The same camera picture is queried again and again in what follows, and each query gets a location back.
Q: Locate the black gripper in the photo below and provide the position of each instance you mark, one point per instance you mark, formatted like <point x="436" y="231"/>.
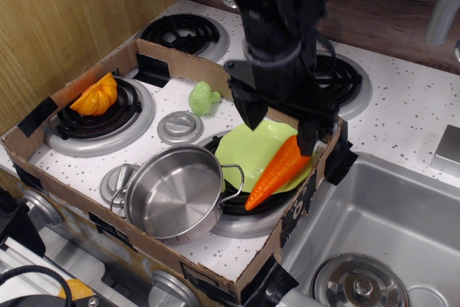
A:
<point x="290" y="88"/>

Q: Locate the orange toy carrot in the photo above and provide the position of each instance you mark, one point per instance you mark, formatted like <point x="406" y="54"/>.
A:
<point x="284" y="165"/>

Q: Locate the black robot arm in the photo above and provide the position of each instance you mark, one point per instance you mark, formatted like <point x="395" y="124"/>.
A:
<point x="279" y="30"/>

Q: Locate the light green plastic plate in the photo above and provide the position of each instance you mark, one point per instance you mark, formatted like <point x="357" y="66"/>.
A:
<point x="253" y="150"/>

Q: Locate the brown cardboard fence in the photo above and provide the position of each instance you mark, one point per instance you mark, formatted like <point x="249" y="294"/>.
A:
<point x="221" y="267"/>

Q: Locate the back right stove burner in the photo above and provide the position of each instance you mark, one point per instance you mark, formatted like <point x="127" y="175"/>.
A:
<point x="345" y="81"/>

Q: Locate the stove burner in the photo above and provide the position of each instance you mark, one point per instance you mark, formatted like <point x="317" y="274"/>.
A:
<point x="345" y="81"/>
<point x="189" y="33"/>
<point x="238" y="223"/>
<point x="125" y="121"/>

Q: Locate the green toy broccoli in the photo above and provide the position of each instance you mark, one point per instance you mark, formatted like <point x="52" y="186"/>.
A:
<point x="201" y="98"/>

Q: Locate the silver centre stove knob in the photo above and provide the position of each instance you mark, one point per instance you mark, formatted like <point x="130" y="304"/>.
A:
<point x="180" y="127"/>

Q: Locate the silver stove knob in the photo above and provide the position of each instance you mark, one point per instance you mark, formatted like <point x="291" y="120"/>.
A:
<point x="114" y="184"/>
<point x="180" y="127"/>

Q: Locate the front right stove burner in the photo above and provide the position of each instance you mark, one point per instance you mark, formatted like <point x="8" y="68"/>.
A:
<point x="238" y="223"/>

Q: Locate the back left stove burner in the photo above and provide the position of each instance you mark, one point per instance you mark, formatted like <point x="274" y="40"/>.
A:
<point x="189" y="33"/>

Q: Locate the stainless steel pot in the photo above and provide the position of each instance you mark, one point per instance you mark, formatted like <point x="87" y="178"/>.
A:
<point x="176" y="195"/>

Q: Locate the silver sink basin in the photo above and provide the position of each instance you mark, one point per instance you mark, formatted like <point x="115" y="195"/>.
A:
<point x="404" y="219"/>

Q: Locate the steel pot lid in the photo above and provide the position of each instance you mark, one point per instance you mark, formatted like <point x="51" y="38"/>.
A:
<point x="354" y="279"/>

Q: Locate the silver faucet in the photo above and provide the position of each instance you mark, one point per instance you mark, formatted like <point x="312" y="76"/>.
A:
<point x="441" y="21"/>

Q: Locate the silver front stove knob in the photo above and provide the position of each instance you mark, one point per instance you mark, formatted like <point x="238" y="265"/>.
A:
<point x="114" y="184"/>

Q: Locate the orange toy pumpkin slice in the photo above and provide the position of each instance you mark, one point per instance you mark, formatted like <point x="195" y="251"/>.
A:
<point x="97" y="98"/>

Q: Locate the silver oven knob right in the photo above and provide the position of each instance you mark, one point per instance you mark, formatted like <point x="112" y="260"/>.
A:
<point x="167" y="290"/>

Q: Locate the silver oven knob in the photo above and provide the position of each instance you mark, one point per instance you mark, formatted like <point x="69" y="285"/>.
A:
<point x="41" y="212"/>
<point x="167" y="290"/>

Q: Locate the front left stove burner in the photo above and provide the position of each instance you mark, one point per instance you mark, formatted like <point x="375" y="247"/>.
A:
<point x="125" y="121"/>

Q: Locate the silver oven knob left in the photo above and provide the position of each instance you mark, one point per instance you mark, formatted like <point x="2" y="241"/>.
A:
<point x="41" y="212"/>

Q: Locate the orange tape piece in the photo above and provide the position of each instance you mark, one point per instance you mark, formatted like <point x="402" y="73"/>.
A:
<point x="79" y="289"/>

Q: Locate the black device at left edge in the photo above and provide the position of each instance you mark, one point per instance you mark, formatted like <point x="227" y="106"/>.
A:
<point x="16" y="224"/>

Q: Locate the silver faucet handle block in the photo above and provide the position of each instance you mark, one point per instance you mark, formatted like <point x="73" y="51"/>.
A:
<point x="446" y="157"/>

